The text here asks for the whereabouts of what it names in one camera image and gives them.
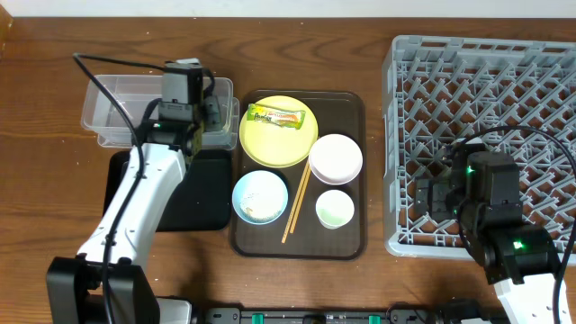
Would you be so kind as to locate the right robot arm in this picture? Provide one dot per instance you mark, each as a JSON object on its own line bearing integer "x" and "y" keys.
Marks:
{"x": 519, "y": 259}

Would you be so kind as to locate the black waste tray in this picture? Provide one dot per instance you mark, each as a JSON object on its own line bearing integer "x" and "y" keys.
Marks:
{"x": 200, "y": 202}

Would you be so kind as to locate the yellow plate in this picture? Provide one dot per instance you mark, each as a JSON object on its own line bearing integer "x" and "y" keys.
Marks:
{"x": 273, "y": 146}

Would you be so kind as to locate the grey plastic dishwasher rack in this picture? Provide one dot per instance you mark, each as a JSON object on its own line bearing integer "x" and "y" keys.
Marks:
{"x": 518, "y": 96}

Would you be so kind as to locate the wooden chopstick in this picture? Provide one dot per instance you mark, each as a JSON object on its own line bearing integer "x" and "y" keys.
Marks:
{"x": 300, "y": 197}
{"x": 288, "y": 224}

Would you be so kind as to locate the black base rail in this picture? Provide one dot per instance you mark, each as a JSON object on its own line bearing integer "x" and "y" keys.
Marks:
{"x": 315, "y": 316}

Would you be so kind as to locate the white cup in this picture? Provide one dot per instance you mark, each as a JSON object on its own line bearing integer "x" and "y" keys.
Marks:
{"x": 334, "y": 209}

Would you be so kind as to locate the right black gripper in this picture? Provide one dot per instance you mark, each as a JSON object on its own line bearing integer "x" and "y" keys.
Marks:
{"x": 428, "y": 198}

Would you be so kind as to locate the light blue bowl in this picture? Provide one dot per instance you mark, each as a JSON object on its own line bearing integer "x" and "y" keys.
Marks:
{"x": 259, "y": 181}

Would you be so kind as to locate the pink bowl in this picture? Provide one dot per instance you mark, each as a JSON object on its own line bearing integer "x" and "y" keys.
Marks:
{"x": 335, "y": 159}

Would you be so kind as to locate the dark brown serving tray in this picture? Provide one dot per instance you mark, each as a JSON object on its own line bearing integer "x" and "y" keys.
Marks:
{"x": 336, "y": 112}

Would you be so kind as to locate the green snack wrapper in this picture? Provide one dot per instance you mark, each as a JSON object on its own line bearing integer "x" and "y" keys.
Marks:
{"x": 275, "y": 116}

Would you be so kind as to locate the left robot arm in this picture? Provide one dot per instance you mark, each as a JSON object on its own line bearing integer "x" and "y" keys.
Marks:
{"x": 106, "y": 282}

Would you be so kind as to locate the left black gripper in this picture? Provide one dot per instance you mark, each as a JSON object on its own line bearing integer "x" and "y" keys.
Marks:
{"x": 211, "y": 106}

